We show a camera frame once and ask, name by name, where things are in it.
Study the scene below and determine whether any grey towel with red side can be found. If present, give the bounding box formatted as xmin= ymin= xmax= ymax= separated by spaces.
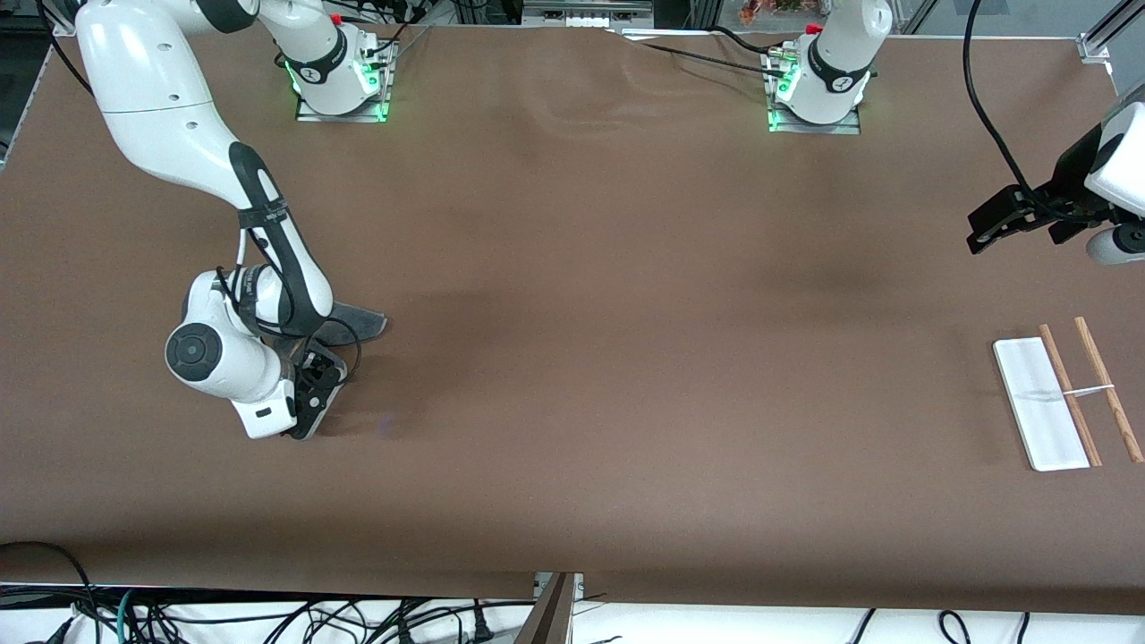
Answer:
xmin=304 ymin=302 xmax=388 ymax=350

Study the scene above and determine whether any wooden rack rod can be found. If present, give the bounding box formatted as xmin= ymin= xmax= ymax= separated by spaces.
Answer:
xmin=1038 ymin=324 xmax=1102 ymax=468

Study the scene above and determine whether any wooden chopsticks pair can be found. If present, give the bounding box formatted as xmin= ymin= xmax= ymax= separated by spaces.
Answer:
xmin=1074 ymin=317 xmax=1144 ymax=464

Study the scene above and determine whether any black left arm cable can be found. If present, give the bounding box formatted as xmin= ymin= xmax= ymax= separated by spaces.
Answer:
xmin=963 ymin=0 xmax=1110 ymax=226

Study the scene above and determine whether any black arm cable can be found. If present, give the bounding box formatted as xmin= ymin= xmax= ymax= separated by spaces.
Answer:
xmin=215 ymin=206 xmax=361 ymax=386
xmin=963 ymin=0 xmax=1110 ymax=226

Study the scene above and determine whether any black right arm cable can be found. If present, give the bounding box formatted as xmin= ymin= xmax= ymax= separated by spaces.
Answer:
xmin=215 ymin=206 xmax=361 ymax=386

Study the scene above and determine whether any white rack base plate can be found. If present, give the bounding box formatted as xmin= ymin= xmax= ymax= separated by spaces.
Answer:
xmin=993 ymin=337 xmax=1090 ymax=472

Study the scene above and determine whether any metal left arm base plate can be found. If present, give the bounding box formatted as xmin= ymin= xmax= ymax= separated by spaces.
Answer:
xmin=768 ymin=49 xmax=862 ymax=135

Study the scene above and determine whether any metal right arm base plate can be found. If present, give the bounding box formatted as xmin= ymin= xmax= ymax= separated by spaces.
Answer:
xmin=295 ymin=40 xmax=391 ymax=123

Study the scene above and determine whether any black floor cable tangle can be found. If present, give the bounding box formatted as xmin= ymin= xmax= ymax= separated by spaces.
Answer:
xmin=134 ymin=597 xmax=538 ymax=644

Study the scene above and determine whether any black cable on table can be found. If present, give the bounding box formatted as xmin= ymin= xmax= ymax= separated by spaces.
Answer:
xmin=711 ymin=25 xmax=795 ymax=56
xmin=617 ymin=30 xmax=788 ymax=74

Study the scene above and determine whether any thick black floor cable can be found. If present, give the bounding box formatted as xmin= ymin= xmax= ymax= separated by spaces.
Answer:
xmin=0 ymin=541 xmax=101 ymax=644

